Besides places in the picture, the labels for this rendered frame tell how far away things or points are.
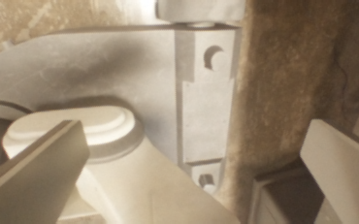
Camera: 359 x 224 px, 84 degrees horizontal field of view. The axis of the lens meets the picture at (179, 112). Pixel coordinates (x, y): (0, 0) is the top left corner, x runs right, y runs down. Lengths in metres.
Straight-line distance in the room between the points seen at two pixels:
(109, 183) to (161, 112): 0.25
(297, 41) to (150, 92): 0.53
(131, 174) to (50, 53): 0.29
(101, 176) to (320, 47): 0.78
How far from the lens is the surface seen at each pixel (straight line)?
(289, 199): 1.04
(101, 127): 0.35
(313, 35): 0.84
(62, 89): 0.50
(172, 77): 0.47
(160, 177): 0.31
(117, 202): 0.29
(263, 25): 0.72
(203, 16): 0.43
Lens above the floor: 0.61
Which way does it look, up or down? 60 degrees down
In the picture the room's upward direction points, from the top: 159 degrees clockwise
